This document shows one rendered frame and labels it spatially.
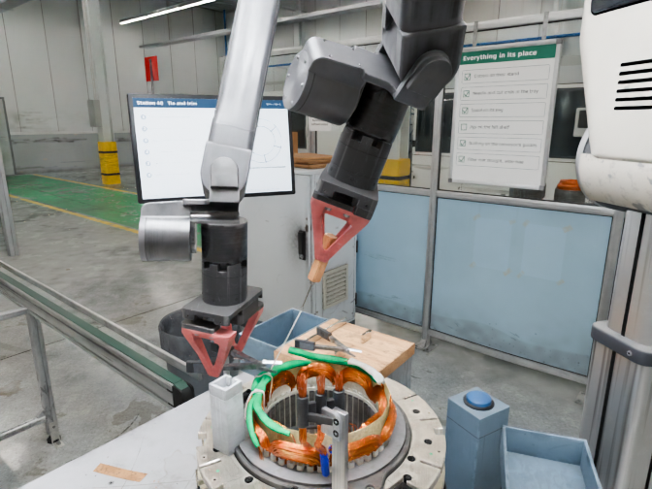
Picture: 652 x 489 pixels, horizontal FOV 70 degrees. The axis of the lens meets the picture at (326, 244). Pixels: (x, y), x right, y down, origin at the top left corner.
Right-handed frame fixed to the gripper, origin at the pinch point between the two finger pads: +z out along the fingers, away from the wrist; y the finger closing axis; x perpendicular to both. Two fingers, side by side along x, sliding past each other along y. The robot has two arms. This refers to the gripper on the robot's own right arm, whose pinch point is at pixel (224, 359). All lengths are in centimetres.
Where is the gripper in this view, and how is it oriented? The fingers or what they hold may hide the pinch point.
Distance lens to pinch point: 67.1
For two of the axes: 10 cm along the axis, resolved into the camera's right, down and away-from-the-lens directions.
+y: -3.0, 2.5, -9.2
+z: -0.6, 9.6, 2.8
